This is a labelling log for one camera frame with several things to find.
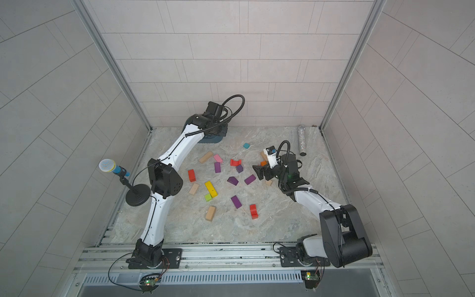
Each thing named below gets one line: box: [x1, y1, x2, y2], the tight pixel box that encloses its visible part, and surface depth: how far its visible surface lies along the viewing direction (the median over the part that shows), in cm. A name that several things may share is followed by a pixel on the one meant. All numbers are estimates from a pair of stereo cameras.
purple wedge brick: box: [226, 176, 239, 186], surface depth 95 cm
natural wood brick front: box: [205, 205, 216, 222], surface depth 83 cm
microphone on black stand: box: [98, 158, 151, 207], surface depth 86 cm
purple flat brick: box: [230, 194, 242, 210], surface depth 88 cm
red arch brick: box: [230, 159, 242, 167], surface depth 101 cm
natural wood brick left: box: [188, 183, 200, 196], surface depth 91 cm
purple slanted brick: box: [244, 174, 257, 186], surface depth 96 cm
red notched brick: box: [249, 204, 259, 220], surface depth 84 cm
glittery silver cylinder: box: [297, 124, 307, 157], surface depth 114 cm
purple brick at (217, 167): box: [213, 162, 221, 174], surface depth 99 cm
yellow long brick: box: [205, 180, 219, 198], surface depth 91 cm
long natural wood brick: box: [199, 150, 214, 164], surface depth 104 cm
